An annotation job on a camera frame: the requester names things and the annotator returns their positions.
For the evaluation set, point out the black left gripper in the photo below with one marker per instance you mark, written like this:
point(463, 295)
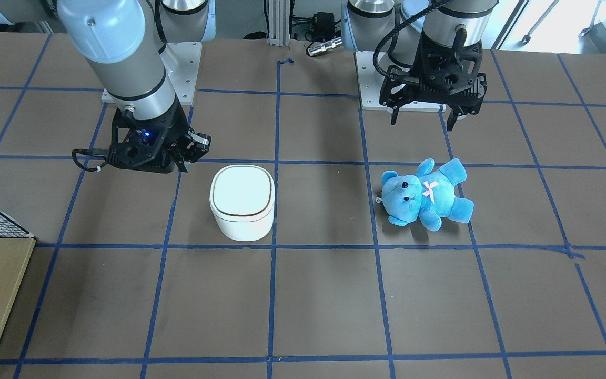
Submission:
point(420, 67)

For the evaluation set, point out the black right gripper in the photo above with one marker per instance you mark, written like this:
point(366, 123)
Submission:
point(177, 128)

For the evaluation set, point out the white small trash can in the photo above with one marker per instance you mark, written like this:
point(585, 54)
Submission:
point(242, 201)

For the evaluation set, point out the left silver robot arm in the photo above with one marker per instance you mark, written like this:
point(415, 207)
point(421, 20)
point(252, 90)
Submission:
point(389, 31)

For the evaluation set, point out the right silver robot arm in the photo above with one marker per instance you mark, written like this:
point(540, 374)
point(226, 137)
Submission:
point(126, 44)

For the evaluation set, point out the blue teddy bear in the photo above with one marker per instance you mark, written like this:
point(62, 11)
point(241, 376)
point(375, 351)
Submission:
point(427, 195)

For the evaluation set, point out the silver metal connector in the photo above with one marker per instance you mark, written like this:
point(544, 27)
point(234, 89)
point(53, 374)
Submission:
point(317, 49)

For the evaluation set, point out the black power adapter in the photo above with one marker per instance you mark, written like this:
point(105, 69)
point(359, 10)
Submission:
point(322, 27)

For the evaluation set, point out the aluminium frame post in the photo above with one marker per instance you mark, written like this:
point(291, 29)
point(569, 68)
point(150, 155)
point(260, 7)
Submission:
point(278, 15)

